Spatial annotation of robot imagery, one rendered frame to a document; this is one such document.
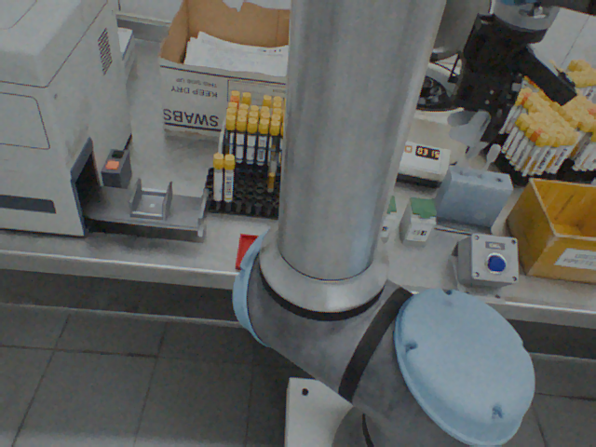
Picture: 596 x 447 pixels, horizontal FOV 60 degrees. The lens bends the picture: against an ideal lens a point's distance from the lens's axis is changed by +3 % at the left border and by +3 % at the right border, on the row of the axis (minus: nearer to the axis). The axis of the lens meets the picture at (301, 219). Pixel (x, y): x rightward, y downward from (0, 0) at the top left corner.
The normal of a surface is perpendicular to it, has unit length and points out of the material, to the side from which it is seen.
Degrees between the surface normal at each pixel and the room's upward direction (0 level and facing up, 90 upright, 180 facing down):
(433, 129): 90
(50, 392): 0
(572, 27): 90
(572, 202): 90
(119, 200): 0
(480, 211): 90
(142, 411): 0
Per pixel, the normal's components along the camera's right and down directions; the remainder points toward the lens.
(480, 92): -0.11, 0.69
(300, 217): -0.65, 0.50
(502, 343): 0.24, -0.69
